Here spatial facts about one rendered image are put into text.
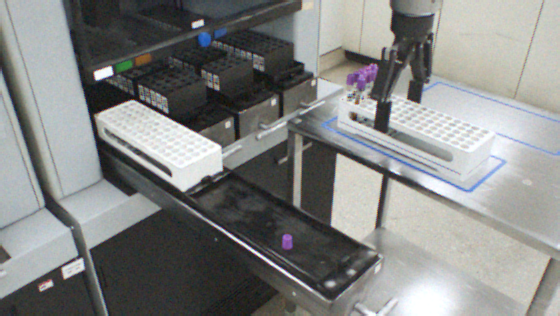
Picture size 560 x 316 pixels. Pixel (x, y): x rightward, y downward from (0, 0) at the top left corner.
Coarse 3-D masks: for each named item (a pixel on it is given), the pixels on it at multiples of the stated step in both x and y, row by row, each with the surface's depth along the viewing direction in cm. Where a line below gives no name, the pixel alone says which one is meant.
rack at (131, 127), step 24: (96, 120) 107; (120, 120) 106; (144, 120) 104; (168, 120) 104; (120, 144) 104; (144, 144) 97; (168, 144) 96; (192, 144) 98; (216, 144) 96; (168, 168) 100; (192, 168) 91; (216, 168) 96
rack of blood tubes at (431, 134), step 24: (360, 120) 106; (408, 120) 99; (432, 120) 98; (456, 120) 98; (384, 144) 102; (408, 144) 102; (432, 144) 101; (456, 144) 92; (480, 144) 90; (456, 168) 92
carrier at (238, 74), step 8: (232, 64) 123; (240, 64) 123; (248, 64) 125; (216, 72) 119; (224, 72) 120; (232, 72) 122; (240, 72) 124; (248, 72) 126; (216, 80) 121; (224, 80) 121; (232, 80) 123; (240, 80) 125; (248, 80) 127; (216, 88) 122; (224, 88) 122; (232, 88) 124
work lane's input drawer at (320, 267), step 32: (96, 128) 112; (128, 160) 102; (160, 192) 95; (192, 192) 92; (224, 192) 94; (256, 192) 94; (192, 224) 92; (224, 224) 85; (256, 224) 86; (288, 224) 86; (320, 224) 84; (256, 256) 80; (288, 256) 80; (320, 256) 80; (352, 256) 78; (384, 256) 79; (288, 288) 78; (320, 288) 73; (352, 288) 75
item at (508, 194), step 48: (336, 96) 121; (432, 96) 120; (480, 96) 119; (288, 144) 115; (336, 144) 104; (528, 144) 102; (288, 192) 123; (384, 192) 157; (432, 192) 90; (480, 192) 89; (528, 192) 89; (384, 240) 160; (528, 240) 80; (384, 288) 143; (432, 288) 143; (480, 288) 142
